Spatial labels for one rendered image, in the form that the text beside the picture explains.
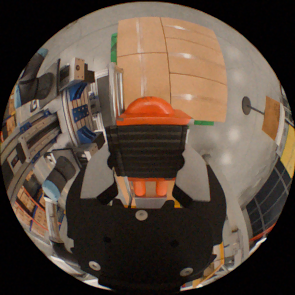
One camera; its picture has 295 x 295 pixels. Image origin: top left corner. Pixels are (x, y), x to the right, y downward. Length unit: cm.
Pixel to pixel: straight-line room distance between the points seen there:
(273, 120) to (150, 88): 173
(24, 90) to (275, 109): 221
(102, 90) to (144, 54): 67
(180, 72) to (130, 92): 43
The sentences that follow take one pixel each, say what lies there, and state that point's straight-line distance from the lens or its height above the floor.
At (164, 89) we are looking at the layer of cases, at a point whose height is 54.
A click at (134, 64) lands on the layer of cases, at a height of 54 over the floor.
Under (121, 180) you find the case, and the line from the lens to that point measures 66.
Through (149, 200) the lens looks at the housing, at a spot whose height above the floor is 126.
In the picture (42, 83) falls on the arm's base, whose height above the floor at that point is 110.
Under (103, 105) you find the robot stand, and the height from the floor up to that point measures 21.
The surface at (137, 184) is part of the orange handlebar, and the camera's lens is 17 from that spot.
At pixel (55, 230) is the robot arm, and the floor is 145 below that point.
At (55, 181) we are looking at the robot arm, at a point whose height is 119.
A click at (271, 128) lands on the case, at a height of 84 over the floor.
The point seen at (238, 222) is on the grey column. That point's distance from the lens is 138.
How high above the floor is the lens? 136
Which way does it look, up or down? 58 degrees down
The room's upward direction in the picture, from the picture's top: 179 degrees counter-clockwise
